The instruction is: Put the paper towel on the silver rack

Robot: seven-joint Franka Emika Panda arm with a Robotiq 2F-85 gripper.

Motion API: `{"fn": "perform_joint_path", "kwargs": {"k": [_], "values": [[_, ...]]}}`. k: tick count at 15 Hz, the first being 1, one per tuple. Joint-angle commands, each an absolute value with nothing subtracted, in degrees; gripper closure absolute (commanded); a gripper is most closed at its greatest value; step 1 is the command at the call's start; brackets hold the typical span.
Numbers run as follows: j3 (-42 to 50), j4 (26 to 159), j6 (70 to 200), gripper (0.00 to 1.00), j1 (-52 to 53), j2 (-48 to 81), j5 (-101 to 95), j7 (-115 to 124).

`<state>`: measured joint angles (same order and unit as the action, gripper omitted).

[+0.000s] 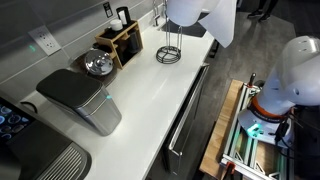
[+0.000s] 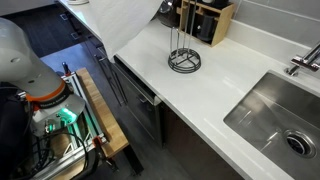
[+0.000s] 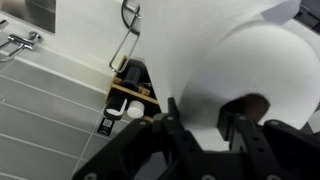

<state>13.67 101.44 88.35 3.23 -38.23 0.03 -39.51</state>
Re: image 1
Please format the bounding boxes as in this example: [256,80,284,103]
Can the stainless steel sink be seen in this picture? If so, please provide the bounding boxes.
[159,12,208,39]

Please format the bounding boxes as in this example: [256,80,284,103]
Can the black wall switch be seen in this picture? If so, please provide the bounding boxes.
[102,1,114,19]

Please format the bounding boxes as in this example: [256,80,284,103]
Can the aluminium profile frame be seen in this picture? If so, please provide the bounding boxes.
[219,83,295,180]

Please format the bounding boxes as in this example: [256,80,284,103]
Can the red black clamp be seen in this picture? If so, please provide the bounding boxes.
[248,72,258,88]
[221,161,237,180]

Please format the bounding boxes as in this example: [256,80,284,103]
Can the chrome faucet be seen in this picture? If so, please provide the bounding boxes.
[152,0,162,28]

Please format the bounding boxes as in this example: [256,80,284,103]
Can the wooden countertop organizer box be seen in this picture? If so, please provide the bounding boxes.
[94,20,145,70]

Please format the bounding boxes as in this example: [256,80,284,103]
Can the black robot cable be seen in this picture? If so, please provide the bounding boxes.
[274,113,320,158]

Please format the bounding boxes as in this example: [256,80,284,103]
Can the coffee machine with screen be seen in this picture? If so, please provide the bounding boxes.
[0,96,93,180]

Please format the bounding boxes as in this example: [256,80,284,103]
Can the black jar with white label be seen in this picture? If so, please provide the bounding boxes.
[115,6,132,26]

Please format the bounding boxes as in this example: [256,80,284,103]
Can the wooden base board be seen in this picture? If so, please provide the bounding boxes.
[199,79,245,180]

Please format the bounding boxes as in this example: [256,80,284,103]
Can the dark mug in organizer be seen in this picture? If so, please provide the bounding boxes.
[128,31,141,55]

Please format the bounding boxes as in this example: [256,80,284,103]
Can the small white cup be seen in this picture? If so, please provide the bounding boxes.
[109,18,124,32]

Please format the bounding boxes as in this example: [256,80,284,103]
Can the white paper towel roll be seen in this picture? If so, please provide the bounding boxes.
[165,0,239,49]

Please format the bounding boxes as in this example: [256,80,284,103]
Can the steel bin with black lid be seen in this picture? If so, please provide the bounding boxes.
[35,68,123,137]

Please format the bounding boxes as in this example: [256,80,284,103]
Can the dark dishwasher door with handle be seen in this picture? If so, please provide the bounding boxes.
[161,63,211,176]

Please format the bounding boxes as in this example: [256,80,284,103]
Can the white wall outlet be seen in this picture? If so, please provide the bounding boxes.
[27,25,62,57]

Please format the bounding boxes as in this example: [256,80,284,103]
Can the person's dark shoes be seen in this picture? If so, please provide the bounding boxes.
[247,8,272,23]

